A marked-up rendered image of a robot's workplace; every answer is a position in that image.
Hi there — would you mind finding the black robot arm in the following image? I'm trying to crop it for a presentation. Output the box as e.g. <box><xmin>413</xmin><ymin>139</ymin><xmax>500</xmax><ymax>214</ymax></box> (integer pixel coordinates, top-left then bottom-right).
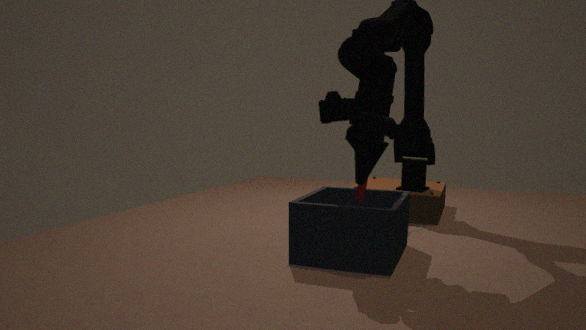
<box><xmin>319</xmin><ymin>0</ymin><xmax>435</xmax><ymax>193</ymax></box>

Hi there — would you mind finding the red peg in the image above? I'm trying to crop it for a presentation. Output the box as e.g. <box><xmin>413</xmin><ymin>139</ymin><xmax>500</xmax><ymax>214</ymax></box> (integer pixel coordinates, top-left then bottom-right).
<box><xmin>355</xmin><ymin>178</ymin><xmax>368</xmax><ymax>201</ymax></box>

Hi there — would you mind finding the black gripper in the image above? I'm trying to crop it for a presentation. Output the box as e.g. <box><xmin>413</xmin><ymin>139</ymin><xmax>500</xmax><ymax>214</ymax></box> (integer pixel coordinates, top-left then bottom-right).
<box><xmin>345</xmin><ymin>84</ymin><xmax>398</xmax><ymax>185</ymax></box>

